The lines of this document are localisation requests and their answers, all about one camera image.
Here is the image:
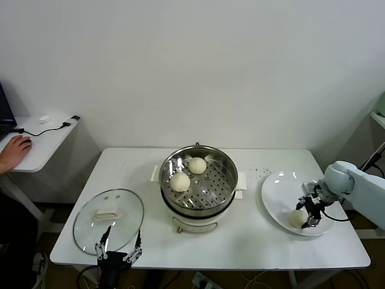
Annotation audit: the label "white black sneaker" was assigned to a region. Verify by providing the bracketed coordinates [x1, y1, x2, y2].
[32, 252, 49, 288]

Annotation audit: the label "white power strip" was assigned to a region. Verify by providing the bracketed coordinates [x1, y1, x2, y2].
[191, 270, 218, 289]

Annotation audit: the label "thin black adapter cable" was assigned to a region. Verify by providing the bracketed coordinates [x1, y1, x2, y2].
[14, 115, 81, 137]

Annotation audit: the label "person bare hand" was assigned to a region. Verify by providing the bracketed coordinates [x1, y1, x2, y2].
[1, 135, 33, 172]

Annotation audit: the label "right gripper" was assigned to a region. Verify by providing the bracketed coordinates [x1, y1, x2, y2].
[295, 192, 328, 229]

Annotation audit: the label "white steamed baozi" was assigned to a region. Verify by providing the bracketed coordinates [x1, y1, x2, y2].
[288, 210, 308, 229]
[188, 157, 208, 175]
[170, 172, 191, 193]

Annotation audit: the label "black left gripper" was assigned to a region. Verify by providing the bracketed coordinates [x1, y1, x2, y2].
[94, 225, 143, 269]

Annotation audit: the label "black laptop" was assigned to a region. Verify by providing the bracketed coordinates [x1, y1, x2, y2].
[0, 80, 18, 141]

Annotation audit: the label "white round plate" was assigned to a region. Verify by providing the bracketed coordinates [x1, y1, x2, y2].
[260, 170, 337, 237]

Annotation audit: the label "white side table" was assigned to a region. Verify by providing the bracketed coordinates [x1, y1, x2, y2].
[0, 115, 82, 241]

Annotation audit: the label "thin white floor cables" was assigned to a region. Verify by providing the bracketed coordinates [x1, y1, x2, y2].
[240, 269, 271, 289]

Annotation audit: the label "steel steamer basket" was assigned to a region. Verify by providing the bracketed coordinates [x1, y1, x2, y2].
[159, 145, 239, 219]

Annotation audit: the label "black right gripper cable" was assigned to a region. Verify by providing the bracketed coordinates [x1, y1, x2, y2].
[321, 207, 351, 223]

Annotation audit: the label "white electric cooker base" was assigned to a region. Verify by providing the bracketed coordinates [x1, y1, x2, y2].
[150, 164, 249, 234]

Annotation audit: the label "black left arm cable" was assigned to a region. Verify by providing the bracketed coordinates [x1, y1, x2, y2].
[76, 265, 100, 289]

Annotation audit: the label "black background power cable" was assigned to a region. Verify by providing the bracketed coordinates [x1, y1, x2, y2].
[359, 149, 385, 178]

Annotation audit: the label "round glass lid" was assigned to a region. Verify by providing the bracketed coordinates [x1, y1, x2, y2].
[73, 188, 145, 256]

